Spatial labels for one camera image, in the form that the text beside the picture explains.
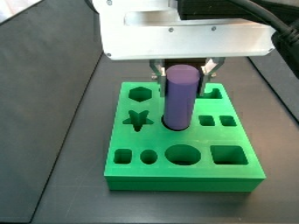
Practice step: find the white silver gripper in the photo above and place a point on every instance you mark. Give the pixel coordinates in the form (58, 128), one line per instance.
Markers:
(144, 30)

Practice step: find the purple cylinder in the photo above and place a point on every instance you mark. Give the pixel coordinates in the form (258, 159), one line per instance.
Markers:
(182, 84)

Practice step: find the green shape sorter board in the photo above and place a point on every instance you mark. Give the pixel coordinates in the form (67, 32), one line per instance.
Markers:
(206, 158)

